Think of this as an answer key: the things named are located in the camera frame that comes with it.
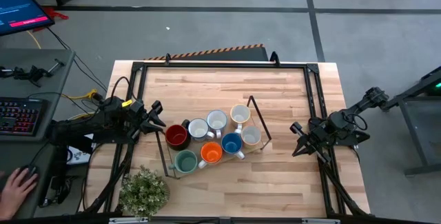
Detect green faceted mug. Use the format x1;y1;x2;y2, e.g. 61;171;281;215
168;149;198;174

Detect grey desk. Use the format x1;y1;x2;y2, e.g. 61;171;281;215
0;48;76;218

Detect thin yellow cable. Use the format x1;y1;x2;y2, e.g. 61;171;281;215
26;30;42;50

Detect potted green plant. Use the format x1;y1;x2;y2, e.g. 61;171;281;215
119;164;170;218

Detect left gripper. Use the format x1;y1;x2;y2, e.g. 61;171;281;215
129;98;167;139

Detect white mug yellow rim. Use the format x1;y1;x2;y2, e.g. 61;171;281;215
229;103;252;134

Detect person's hand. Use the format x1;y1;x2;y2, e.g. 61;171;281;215
0;167;39;221

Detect red lattice white mug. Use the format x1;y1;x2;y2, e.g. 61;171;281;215
205;109;229;139

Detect black table frame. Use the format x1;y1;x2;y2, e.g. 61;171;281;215
79;51;371;218

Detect hazard-striped black platform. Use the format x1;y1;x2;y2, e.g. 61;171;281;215
143;43;269;62

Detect yellow cable with plug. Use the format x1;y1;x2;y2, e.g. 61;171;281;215
61;88;101;120

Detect blue floral white mug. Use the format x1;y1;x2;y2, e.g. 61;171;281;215
187;118;215;142

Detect black desk clamp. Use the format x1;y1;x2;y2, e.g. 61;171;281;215
0;58;65;88

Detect backlit keyboard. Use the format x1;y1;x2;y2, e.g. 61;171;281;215
0;96;44;137

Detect computer monitor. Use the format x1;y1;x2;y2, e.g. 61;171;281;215
0;0;55;37

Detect black computer mouse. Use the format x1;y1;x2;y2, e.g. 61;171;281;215
19;164;39;180

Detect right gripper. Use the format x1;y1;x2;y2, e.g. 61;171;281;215
289;120;337;163

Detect black metal stand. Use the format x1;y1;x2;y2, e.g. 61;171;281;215
378;65;441;176

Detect black mug red interior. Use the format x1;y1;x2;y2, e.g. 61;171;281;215
164;123;192;152

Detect wooden shelf black frame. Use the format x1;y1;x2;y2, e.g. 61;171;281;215
153;95;273;180

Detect orange mug white handle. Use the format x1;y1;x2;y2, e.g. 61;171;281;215
198;141;224;170

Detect white printed paper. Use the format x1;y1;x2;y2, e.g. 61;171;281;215
67;127;96;165

